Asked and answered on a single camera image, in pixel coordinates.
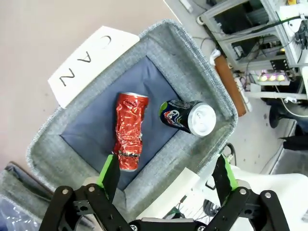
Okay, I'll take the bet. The white paper label CAN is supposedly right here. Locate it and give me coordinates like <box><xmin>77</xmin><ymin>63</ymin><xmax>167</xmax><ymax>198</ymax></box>
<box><xmin>47</xmin><ymin>26</ymin><xmax>140</xmax><ymax>109</ymax></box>

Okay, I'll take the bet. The grey basket labelled can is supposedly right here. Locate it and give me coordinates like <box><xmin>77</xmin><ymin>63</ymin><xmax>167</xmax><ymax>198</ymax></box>
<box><xmin>26</xmin><ymin>19</ymin><xmax>239</xmax><ymax>216</ymax></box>

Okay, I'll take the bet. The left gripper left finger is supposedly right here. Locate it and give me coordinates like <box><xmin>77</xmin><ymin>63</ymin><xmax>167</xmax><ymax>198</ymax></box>
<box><xmin>39</xmin><ymin>154</ymin><xmax>131</xmax><ymax>231</ymax></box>

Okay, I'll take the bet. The dark blue drink can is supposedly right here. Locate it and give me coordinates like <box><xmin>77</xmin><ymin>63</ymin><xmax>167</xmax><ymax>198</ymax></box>
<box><xmin>158</xmin><ymin>99</ymin><xmax>217</xmax><ymax>138</ymax></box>

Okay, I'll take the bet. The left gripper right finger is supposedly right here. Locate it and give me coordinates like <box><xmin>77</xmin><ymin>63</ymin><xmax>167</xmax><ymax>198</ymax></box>
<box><xmin>205</xmin><ymin>154</ymin><xmax>290</xmax><ymax>231</ymax></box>

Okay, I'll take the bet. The crushed red drink can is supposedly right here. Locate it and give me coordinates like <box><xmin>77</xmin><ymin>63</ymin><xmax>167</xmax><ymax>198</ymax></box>
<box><xmin>113</xmin><ymin>92</ymin><xmax>150</xmax><ymax>172</ymax></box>

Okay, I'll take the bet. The aluminium frame equipment rack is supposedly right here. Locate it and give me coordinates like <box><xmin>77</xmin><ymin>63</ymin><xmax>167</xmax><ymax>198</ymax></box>
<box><xmin>196</xmin><ymin>0</ymin><xmax>308</xmax><ymax>81</ymax></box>

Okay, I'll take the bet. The grey basket labelled plastic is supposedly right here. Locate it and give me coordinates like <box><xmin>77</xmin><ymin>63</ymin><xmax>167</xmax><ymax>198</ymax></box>
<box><xmin>0</xmin><ymin>161</ymin><xmax>55</xmax><ymax>231</ymax></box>

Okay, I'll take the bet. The white crumpled cloth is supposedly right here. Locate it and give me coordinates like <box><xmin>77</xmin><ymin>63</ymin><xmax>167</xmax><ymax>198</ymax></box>
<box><xmin>209</xmin><ymin>48</ymin><xmax>222</xmax><ymax>65</ymax></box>

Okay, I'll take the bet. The white power strip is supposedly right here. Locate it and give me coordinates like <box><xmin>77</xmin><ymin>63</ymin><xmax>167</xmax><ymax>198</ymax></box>
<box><xmin>232</xmin><ymin>74</ymin><xmax>253</xmax><ymax>113</ymax></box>

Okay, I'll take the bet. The large clear plastic bottle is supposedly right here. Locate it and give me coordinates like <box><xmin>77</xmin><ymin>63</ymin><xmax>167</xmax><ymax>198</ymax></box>
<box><xmin>0</xmin><ymin>194</ymin><xmax>42</xmax><ymax>231</ymax></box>

